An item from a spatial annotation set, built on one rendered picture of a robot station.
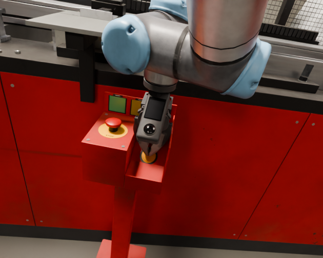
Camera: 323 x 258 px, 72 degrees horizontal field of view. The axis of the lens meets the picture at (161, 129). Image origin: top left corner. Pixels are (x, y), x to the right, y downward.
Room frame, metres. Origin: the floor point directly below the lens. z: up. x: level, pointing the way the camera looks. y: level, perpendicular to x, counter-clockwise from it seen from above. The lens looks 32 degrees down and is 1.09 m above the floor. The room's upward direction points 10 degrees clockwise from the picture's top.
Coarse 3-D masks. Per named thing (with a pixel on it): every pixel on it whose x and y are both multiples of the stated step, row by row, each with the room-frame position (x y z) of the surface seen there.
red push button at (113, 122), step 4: (108, 120) 0.45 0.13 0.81; (112, 120) 0.46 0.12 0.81; (116, 120) 0.46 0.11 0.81; (120, 120) 0.47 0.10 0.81; (108, 124) 0.44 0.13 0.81; (112, 124) 0.44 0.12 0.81; (116, 124) 0.45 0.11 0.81; (120, 124) 0.45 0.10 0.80; (112, 128) 0.45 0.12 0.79; (116, 128) 0.45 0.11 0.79
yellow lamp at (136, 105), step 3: (132, 102) 0.54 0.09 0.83; (135, 102) 0.54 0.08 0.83; (138, 102) 0.54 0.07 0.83; (141, 102) 0.54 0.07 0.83; (132, 105) 0.54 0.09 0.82; (135, 105) 0.54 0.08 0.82; (138, 105) 0.54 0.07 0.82; (132, 108) 0.54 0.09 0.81; (135, 108) 0.54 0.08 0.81; (138, 108) 0.54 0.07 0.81; (132, 111) 0.54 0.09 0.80; (135, 111) 0.54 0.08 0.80; (132, 114) 0.54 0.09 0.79; (135, 114) 0.54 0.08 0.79; (138, 114) 0.54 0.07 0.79
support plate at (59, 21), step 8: (48, 16) 0.55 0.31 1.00; (56, 16) 0.57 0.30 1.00; (64, 16) 0.60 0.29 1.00; (72, 16) 0.62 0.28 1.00; (80, 16) 0.64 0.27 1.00; (32, 24) 0.47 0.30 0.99; (40, 24) 0.47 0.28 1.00; (48, 24) 0.47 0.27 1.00; (56, 24) 0.48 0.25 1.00; (64, 24) 0.50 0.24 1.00; (72, 24) 0.51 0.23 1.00; (80, 24) 0.53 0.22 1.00; (88, 24) 0.55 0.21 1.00; (96, 24) 0.57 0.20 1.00; (104, 24) 0.59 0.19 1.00; (72, 32) 0.48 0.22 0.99; (80, 32) 0.48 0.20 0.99; (88, 32) 0.48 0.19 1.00; (96, 32) 0.48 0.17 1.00
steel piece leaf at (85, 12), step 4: (80, 8) 0.65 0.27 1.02; (84, 8) 0.65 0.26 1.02; (80, 12) 0.65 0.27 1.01; (84, 12) 0.65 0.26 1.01; (88, 12) 0.65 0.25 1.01; (92, 12) 0.65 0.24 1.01; (96, 12) 0.66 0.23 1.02; (100, 12) 0.66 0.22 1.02; (104, 12) 0.66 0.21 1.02; (108, 12) 0.66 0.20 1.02; (84, 16) 0.65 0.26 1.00; (88, 16) 0.65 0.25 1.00; (92, 16) 0.65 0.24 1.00; (96, 16) 0.66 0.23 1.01; (100, 16) 0.66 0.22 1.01; (104, 16) 0.66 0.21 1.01; (108, 16) 0.66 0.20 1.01; (112, 16) 0.75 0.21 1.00; (108, 20) 0.66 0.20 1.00
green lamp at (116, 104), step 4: (112, 96) 0.54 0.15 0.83; (112, 100) 0.54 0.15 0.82; (116, 100) 0.54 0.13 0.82; (120, 100) 0.54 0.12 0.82; (124, 100) 0.54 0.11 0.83; (112, 104) 0.54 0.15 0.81; (116, 104) 0.54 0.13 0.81; (120, 104) 0.54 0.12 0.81; (124, 104) 0.54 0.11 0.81; (112, 108) 0.54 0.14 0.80; (116, 108) 0.54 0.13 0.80; (120, 108) 0.54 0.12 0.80; (124, 108) 0.54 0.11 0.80; (120, 112) 0.54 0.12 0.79; (124, 112) 0.54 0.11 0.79
